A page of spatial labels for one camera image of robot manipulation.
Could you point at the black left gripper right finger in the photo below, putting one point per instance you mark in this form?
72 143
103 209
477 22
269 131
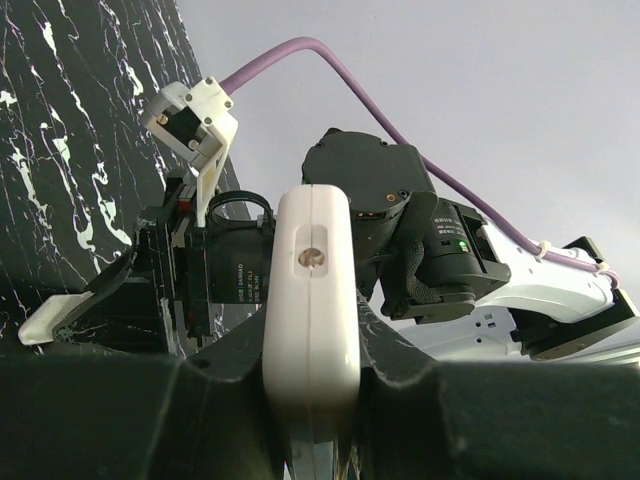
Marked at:
419 418

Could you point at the white remote control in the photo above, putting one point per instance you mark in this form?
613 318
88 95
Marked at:
311 350

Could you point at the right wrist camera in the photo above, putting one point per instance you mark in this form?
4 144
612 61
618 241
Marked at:
196 124

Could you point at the white battery cover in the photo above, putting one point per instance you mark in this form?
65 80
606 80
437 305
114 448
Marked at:
38 328

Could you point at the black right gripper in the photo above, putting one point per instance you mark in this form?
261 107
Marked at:
182 267

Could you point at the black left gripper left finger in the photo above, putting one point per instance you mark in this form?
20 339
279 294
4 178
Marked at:
81 412

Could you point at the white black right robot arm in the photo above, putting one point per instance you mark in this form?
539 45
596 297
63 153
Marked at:
471 291

